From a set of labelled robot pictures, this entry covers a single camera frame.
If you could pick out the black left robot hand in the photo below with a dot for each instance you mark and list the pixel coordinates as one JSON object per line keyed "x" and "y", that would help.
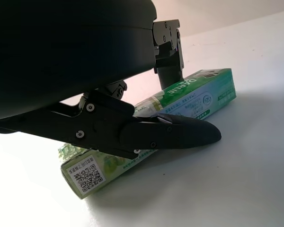
{"x": 61, "y": 52}

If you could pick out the green toothpaste box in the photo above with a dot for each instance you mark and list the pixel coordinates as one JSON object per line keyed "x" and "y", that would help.
{"x": 203, "y": 94}

